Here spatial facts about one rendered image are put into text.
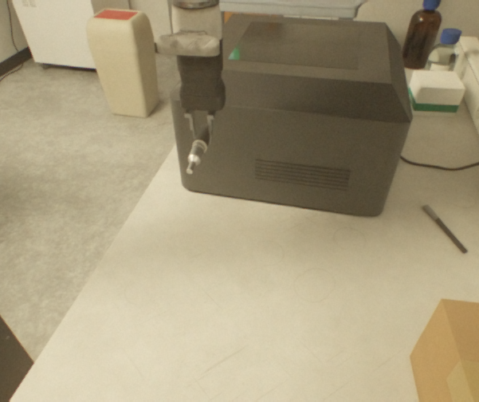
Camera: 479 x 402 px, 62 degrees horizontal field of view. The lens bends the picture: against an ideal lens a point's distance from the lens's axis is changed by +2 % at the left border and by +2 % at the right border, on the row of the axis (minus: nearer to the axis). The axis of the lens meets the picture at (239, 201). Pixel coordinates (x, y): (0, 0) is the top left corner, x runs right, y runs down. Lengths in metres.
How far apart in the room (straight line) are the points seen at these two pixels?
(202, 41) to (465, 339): 0.52
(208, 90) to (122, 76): 2.38
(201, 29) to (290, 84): 0.24
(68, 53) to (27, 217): 1.87
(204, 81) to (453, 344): 0.51
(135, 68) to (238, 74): 2.18
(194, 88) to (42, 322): 1.49
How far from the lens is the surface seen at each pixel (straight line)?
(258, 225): 0.88
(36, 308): 2.04
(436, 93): 1.35
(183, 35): 0.62
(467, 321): 0.61
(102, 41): 2.99
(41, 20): 3.97
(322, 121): 0.79
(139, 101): 3.09
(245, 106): 0.80
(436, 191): 1.07
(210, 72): 0.66
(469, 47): 1.65
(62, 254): 2.21
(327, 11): 2.52
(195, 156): 0.67
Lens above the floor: 1.52
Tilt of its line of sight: 42 degrees down
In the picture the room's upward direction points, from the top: 1 degrees counter-clockwise
